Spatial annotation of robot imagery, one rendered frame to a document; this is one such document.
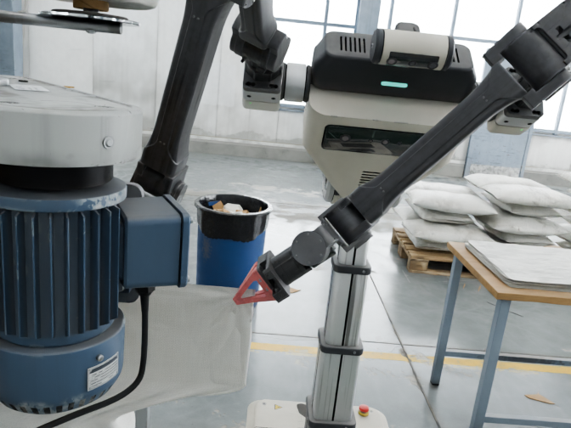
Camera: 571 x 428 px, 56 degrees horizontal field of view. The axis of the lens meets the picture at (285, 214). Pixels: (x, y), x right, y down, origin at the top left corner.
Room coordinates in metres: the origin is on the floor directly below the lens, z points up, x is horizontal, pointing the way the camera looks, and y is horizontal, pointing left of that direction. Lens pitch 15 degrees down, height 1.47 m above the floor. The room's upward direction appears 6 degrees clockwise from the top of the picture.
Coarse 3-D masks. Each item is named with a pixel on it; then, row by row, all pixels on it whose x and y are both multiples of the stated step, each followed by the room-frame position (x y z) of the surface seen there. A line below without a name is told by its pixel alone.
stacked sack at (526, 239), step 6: (480, 222) 4.66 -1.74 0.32; (486, 228) 4.52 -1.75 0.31; (492, 228) 4.42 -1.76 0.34; (498, 234) 4.29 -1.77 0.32; (504, 234) 4.23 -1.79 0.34; (510, 234) 4.21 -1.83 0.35; (516, 234) 4.20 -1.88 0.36; (522, 234) 4.21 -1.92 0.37; (528, 234) 4.22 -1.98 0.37; (510, 240) 4.15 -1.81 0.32; (516, 240) 4.15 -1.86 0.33; (522, 240) 4.16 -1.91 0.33; (528, 240) 4.16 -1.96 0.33; (534, 240) 4.17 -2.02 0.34; (540, 240) 4.17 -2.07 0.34; (546, 240) 4.18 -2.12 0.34
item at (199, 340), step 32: (160, 288) 0.89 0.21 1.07; (192, 288) 0.89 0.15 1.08; (224, 288) 0.90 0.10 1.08; (128, 320) 0.89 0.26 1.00; (160, 320) 0.89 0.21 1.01; (192, 320) 0.89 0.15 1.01; (224, 320) 0.90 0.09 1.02; (128, 352) 0.89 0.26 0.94; (160, 352) 0.89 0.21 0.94; (192, 352) 0.90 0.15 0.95; (224, 352) 0.90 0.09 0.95; (128, 384) 0.89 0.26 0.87; (160, 384) 0.89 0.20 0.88; (192, 384) 0.90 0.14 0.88; (224, 384) 0.90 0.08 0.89; (0, 416) 0.83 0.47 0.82; (32, 416) 0.83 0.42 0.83; (96, 416) 0.85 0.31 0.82; (128, 416) 0.92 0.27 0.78
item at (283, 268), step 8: (288, 248) 0.90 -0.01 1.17; (272, 256) 0.93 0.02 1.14; (280, 256) 0.89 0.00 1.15; (288, 256) 0.88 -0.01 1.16; (272, 264) 0.89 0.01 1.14; (280, 264) 0.88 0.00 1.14; (288, 264) 0.88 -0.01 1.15; (296, 264) 0.88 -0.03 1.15; (264, 272) 0.85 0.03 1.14; (272, 272) 0.85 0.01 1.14; (280, 272) 0.88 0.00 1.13; (288, 272) 0.88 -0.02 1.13; (296, 272) 0.88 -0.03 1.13; (304, 272) 0.88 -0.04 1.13; (272, 280) 0.89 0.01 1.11; (280, 280) 0.87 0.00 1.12; (288, 280) 0.88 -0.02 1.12; (280, 288) 0.85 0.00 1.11; (288, 288) 0.88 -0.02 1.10; (288, 296) 0.85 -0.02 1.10
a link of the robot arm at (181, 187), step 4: (132, 180) 0.89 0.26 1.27; (180, 180) 0.89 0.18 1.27; (176, 184) 0.88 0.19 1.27; (180, 184) 0.88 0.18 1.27; (184, 184) 0.89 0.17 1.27; (176, 188) 0.88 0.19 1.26; (180, 188) 0.88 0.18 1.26; (184, 188) 0.89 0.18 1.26; (144, 192) 0.90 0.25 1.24; (172, 192) 0.88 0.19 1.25; (176, 192) 0.88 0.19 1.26; (180, 192) 0.88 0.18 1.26; (184, 192) 0.90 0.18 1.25; (144, 196) 0.87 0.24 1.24; (148, 196) 0.88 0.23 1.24; (152, 196) 0.89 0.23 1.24; (172, 196) 0.87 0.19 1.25; (176, 196) 0.88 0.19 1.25; (180, 196) 0.89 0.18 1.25; (176, 200) 0.88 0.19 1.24; (180, 200) 0.90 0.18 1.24
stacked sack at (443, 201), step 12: (408, 192) 4.44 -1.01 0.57; (420, 192) 4.31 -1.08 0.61; (432, 192) 4.28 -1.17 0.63; (444, 192) 4.32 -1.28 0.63; (420, 204) 4.08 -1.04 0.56; (432, 204) 4.08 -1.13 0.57; (444, 204) 4.07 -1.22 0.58; (456, 204) 4.06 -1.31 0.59; (468, 204) 4.07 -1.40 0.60; (480, 204) 4.09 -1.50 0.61
